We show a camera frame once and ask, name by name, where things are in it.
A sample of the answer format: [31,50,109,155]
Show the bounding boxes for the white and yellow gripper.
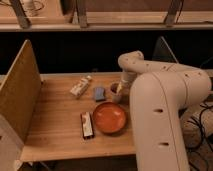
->
[116,71,137,94]

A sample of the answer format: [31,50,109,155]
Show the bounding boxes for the orange round bowl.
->
[93,102,127,134]

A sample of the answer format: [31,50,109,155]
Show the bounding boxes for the black cables on floor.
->
[181,99,213,171]

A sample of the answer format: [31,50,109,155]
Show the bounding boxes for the blue rectangular sponge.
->
[94,87,105,102]

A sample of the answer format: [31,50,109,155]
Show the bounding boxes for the small white carton box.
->
[70,75,92,98]

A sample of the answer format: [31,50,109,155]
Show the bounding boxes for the wooden side panel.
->
[0,40,41,143]

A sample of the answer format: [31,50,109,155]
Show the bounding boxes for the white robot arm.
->
[118,51,212,171]

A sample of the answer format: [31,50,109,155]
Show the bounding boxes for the white object on shelf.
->
[23,0,37,17]

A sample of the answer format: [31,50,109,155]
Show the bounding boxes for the black rectangular snack box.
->
[80,112,94,139]

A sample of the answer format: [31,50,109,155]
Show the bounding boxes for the grey ceramic cup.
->
[110,83,122,103]

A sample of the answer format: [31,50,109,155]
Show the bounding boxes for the wooden shelf frame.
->
[0,0,213,32]

